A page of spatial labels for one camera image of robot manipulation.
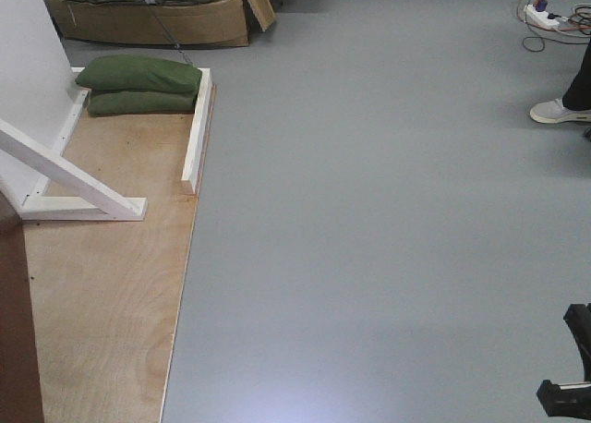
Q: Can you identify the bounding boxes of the brown wooden door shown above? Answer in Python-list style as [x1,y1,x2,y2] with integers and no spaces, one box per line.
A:
[1,197,44,422]

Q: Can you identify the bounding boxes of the white edge batten far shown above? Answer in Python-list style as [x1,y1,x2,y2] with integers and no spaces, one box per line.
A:
[181,68,214,195]

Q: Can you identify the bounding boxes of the cardboard box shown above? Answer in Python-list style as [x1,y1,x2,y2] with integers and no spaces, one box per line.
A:
[46,0,275,47]

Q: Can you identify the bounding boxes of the lower green sandbag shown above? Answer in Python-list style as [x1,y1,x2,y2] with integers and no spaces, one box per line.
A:
[87,91,198,116]

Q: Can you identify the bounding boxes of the green sandbag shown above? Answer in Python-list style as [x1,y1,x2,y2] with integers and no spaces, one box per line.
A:
[76,54,202,93]
[87,91,198,116]

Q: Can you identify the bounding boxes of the upper green sandbag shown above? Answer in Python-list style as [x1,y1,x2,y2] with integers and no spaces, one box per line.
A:
[76,54,202,93]

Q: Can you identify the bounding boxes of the person's right white shoe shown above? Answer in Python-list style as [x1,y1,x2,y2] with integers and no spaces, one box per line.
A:
[529,99,590,124]

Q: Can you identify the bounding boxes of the white power strip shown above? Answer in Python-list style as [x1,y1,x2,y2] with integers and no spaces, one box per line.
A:
[524,4,561,30]

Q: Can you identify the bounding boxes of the metal chain with rope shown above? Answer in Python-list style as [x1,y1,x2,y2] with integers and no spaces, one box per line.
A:
[128,0,199,68]

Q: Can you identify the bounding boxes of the white wooden door frame stand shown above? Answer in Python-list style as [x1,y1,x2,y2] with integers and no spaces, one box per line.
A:
[1,0,147,221]

